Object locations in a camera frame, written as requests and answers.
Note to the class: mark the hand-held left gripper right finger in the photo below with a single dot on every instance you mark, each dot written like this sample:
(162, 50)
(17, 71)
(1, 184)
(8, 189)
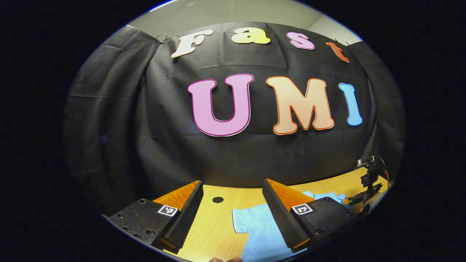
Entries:
(278, 213)

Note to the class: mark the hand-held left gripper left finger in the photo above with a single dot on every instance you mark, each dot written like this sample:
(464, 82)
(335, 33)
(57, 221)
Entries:
(189, 211)

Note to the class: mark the light blue T-shirt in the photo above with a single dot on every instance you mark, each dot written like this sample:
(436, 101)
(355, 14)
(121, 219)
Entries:
(260, 225)

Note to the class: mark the black backdrop cloth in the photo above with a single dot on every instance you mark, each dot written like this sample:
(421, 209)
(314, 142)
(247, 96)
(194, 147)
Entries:
(233, 153)

